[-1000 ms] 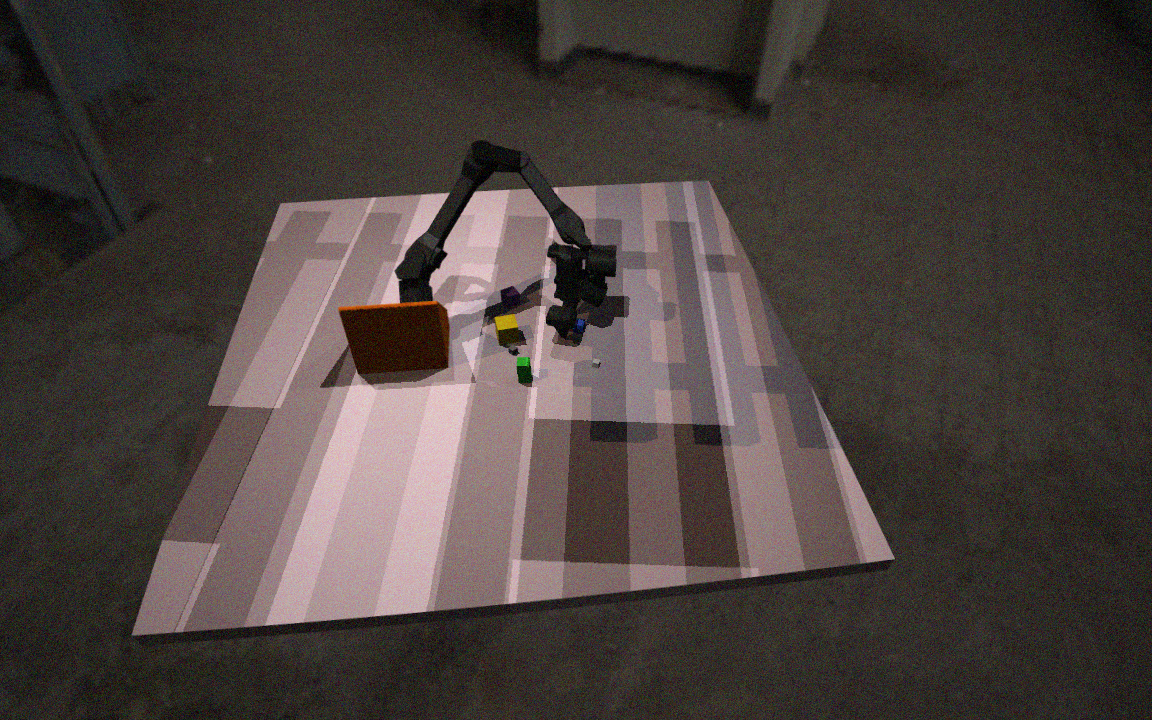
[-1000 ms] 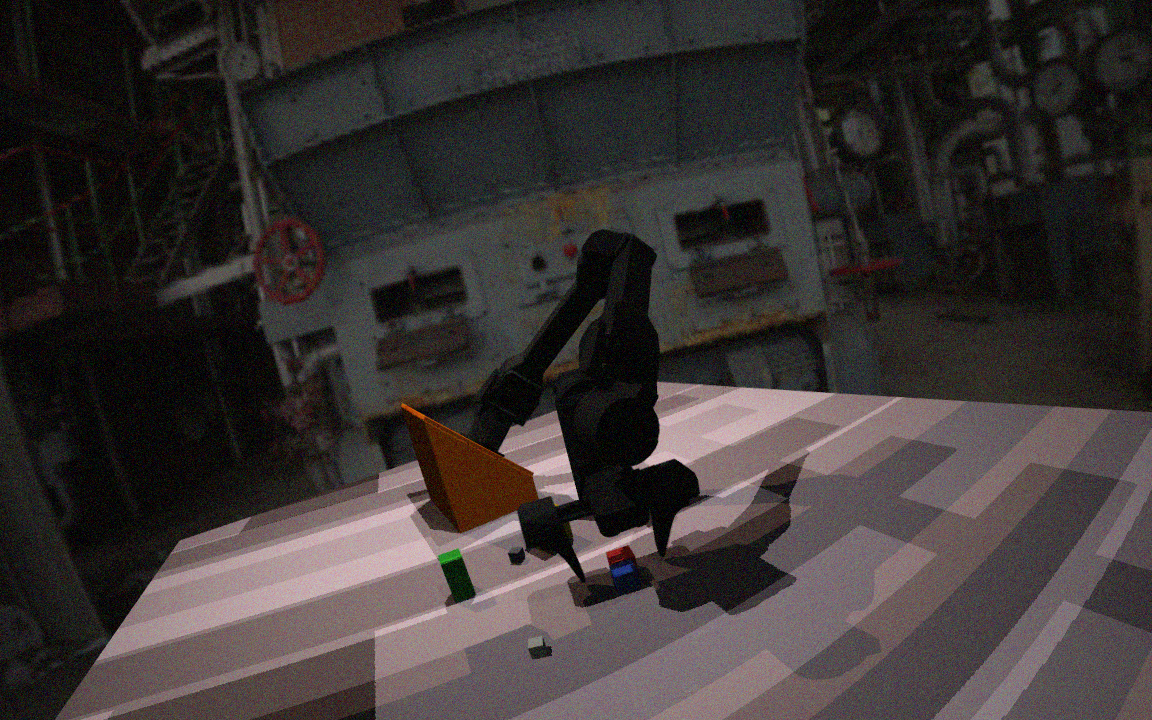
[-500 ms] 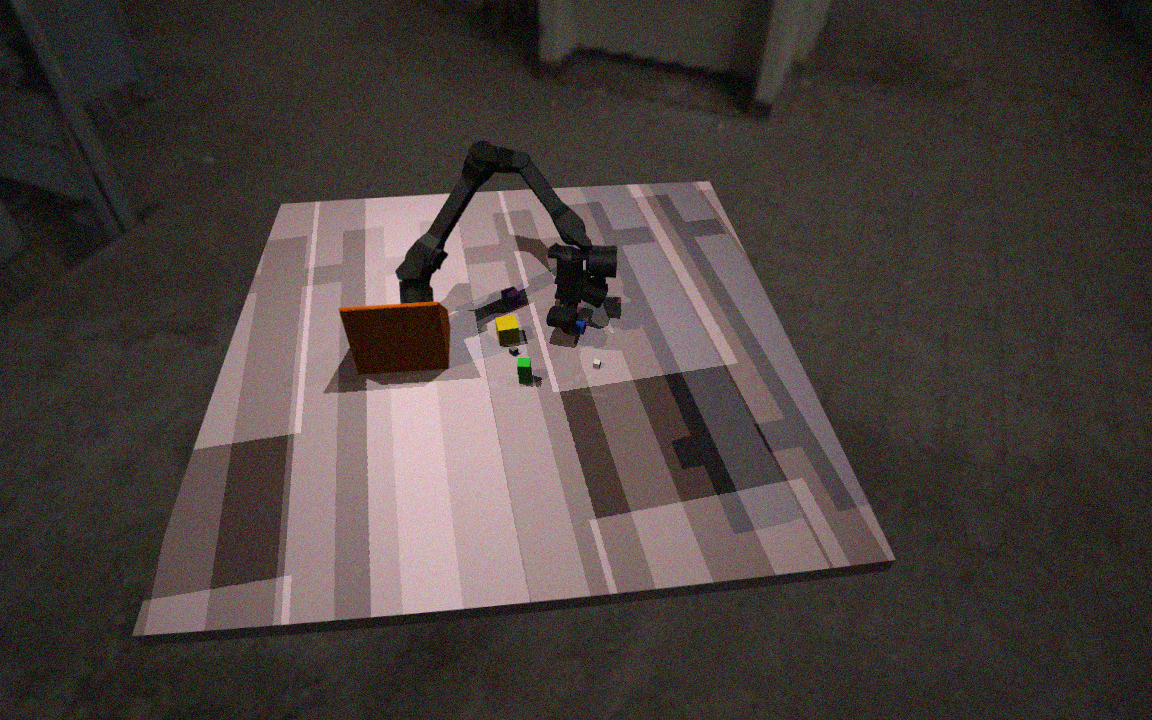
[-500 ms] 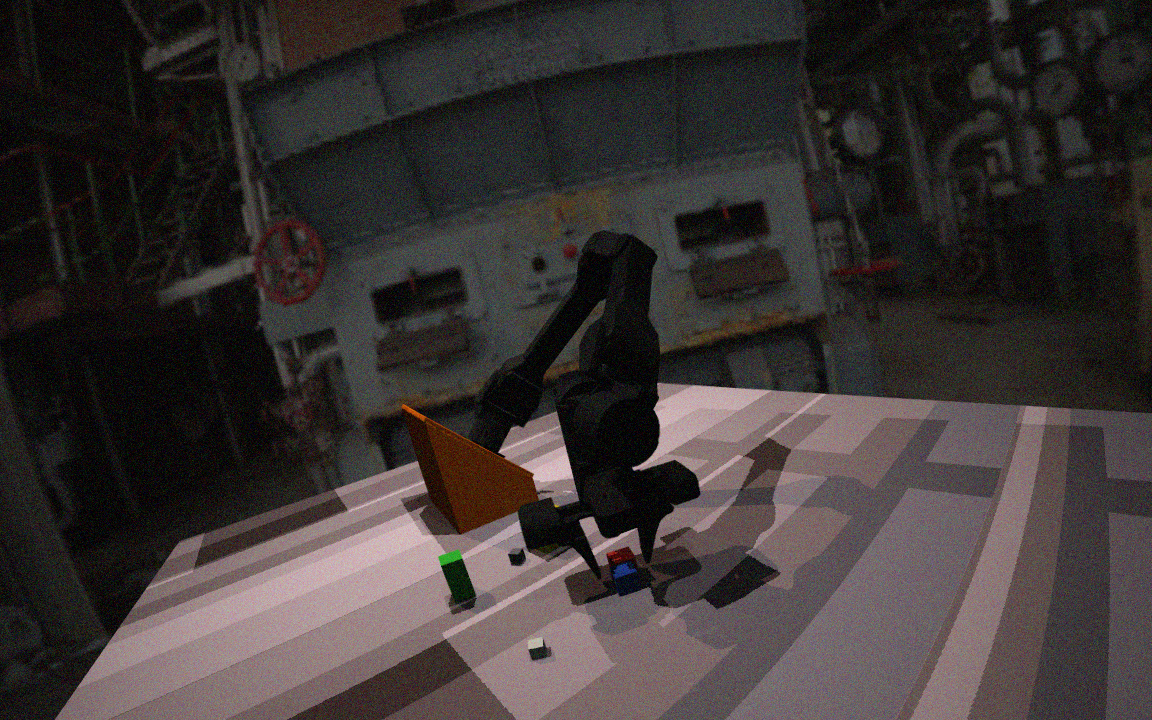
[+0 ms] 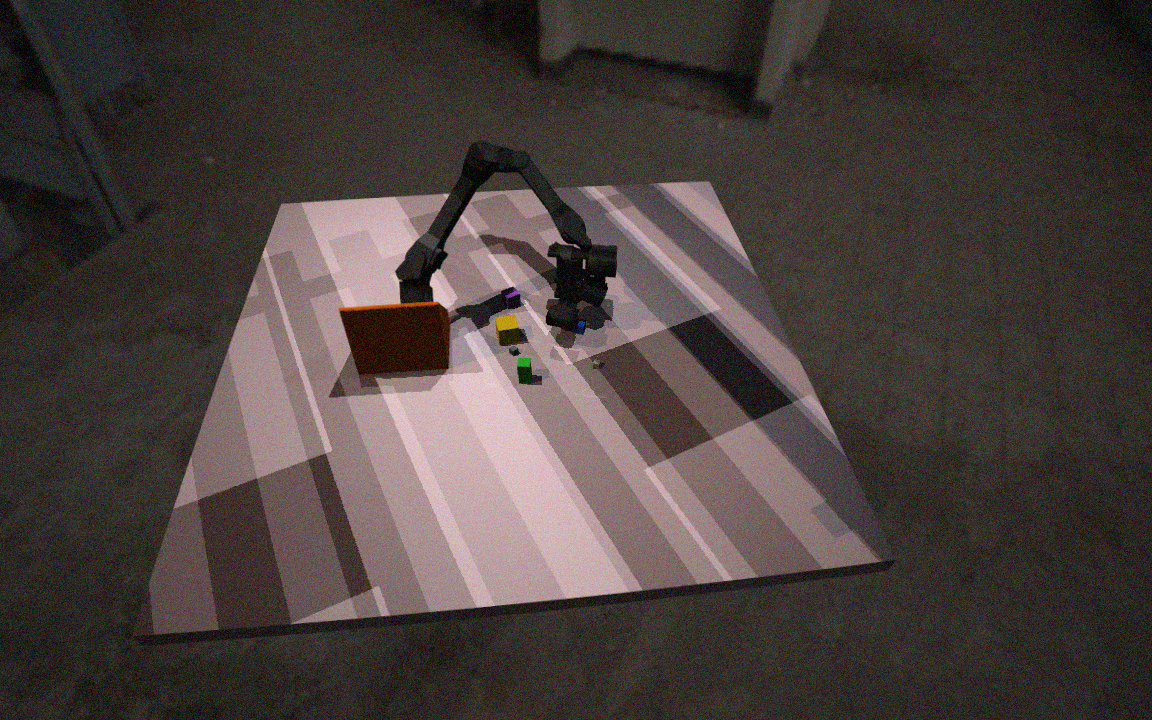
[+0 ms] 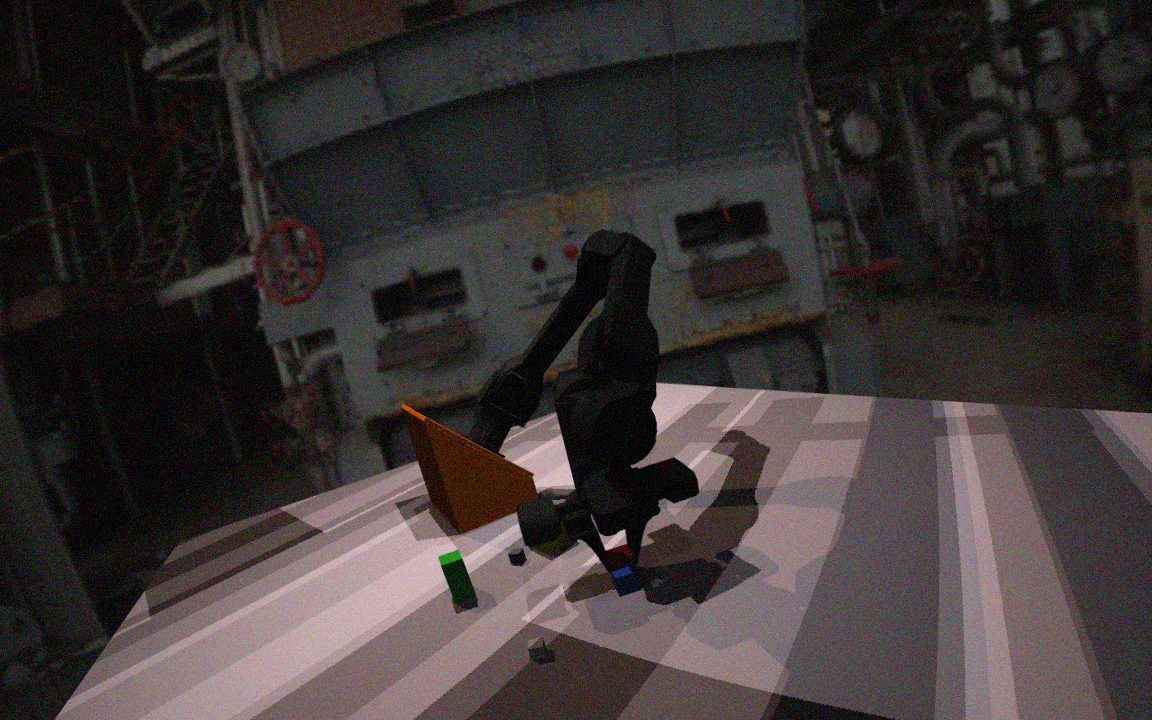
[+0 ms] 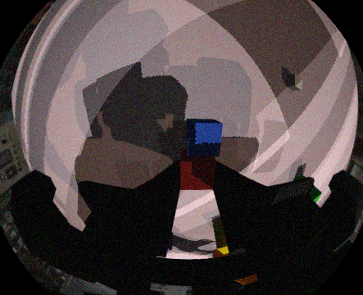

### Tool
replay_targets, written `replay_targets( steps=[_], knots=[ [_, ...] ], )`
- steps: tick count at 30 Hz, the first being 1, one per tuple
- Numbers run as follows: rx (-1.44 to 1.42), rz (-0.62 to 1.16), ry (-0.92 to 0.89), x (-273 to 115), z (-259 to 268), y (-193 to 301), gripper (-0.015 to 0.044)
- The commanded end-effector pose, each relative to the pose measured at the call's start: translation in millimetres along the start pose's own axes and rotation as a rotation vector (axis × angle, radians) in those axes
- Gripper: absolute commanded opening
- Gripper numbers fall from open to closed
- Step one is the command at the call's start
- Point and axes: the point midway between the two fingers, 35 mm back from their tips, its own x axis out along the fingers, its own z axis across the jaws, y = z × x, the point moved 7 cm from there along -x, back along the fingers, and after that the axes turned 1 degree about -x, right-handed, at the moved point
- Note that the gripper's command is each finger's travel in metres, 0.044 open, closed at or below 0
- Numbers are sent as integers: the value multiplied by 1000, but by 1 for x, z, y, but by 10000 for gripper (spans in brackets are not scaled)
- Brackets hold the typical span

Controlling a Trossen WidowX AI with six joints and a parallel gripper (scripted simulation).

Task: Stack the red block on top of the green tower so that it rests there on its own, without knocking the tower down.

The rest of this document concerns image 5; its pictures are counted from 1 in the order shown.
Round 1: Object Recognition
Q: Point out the yellow cube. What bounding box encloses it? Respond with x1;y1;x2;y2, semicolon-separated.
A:
495;314;520;346

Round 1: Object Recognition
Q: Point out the purple cube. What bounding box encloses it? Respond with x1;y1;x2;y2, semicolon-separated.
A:
501;286;521;309

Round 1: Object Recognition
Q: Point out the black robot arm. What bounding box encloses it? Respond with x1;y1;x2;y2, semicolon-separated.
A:
395;141;617;306

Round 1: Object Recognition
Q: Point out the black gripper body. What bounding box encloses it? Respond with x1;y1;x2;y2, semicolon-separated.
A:
546;270;590;329

